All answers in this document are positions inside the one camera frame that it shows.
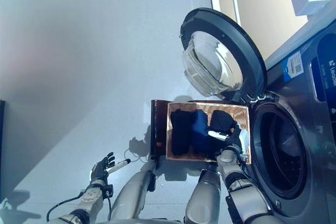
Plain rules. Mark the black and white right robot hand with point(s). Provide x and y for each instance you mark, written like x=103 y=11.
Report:
x=235 y=140

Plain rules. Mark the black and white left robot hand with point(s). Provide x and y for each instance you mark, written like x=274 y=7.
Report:
x=99 y=172

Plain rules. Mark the black garment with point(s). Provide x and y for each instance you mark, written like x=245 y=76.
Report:
x=221 y=121
x=181 y=132

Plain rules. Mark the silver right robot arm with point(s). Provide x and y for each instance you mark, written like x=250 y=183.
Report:
x=246 y=197

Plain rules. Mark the round washing machine door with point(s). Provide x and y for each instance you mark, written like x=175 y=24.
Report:
x=210 y=58

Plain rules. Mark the dark grey washing machine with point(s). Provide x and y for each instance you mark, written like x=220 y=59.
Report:
x=319 y=155

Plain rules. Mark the rectangular wicker laundry basket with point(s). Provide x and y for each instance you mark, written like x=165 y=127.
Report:
x=241 y=113

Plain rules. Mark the blue folded garment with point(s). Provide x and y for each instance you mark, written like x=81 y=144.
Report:
x=200 y=129

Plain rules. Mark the brown wooden table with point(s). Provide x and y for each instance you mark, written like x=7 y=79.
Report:
x=157 y=129

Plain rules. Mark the blue energy label sticker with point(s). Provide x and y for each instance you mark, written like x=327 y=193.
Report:
x=293 y=65

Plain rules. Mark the black upright board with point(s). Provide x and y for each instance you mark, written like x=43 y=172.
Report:
x=2 y=129

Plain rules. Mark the white upright side panel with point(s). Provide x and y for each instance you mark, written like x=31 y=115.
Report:
x=302 y=37

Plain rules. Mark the white laundry counter cabinet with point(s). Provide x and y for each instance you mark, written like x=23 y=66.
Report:
x=262 y=11

